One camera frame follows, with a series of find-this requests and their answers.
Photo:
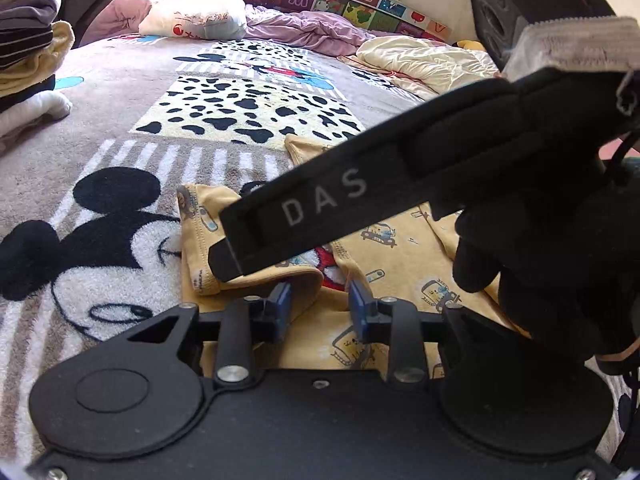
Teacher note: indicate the purple duvet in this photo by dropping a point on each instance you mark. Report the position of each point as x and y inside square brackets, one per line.
[310, 30]

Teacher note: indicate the person's right hand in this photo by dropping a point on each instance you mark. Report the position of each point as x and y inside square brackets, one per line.
[550, 270]

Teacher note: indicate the yellow plush toy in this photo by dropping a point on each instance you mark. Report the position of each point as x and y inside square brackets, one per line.
[470, 45]

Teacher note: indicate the stack of folded clothes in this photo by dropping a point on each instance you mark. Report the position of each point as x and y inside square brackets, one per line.
[30, 60]

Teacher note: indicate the yellow printed pants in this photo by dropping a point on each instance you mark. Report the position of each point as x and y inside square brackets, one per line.
[410, 260]

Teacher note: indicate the cream duvet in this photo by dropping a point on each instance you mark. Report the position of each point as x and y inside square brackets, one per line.
[420, 60]

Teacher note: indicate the white plastic bag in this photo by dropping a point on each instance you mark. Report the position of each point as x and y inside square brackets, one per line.
[200, 5]

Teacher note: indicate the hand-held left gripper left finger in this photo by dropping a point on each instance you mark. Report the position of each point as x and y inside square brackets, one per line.
[284, 300]

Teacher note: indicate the cartoon printed blanket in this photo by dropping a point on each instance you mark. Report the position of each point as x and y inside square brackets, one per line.
[125, 260]

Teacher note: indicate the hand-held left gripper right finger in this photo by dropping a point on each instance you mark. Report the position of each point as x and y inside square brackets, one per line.
[356, 305]

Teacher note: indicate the pink quilt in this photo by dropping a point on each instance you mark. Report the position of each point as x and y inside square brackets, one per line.
[120, 17]

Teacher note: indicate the dark desk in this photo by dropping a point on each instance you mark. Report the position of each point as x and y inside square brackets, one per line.
[80, 10]

